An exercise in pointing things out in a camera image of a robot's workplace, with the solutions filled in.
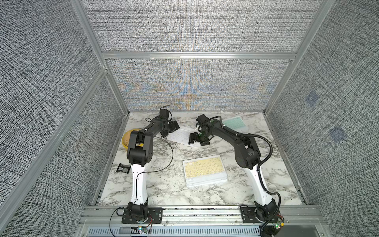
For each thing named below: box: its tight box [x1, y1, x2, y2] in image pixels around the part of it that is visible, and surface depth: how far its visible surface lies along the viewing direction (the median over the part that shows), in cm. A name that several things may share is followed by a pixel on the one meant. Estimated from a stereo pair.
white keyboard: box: [167, 126, 201, 147], surface depth 106 cm
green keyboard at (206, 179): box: [185, 171, 228, 188], surface depth 86 cm
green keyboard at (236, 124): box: [221, 116, 249, 133], surface depth 114 cm
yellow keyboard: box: [182, 154, 228, 188], surface depth 88 cm
